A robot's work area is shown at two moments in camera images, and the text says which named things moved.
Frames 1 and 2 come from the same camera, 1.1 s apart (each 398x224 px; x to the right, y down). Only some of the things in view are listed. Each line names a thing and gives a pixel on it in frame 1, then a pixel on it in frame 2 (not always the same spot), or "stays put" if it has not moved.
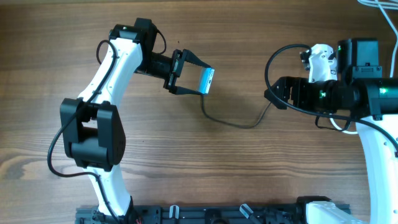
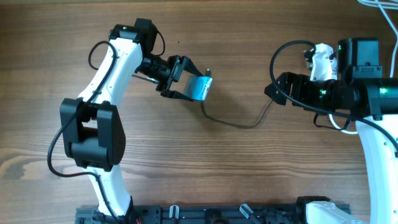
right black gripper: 300,84 stays put
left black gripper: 175,70 -> 178,64
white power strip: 321,68 stays put
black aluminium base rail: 295,214 stays put
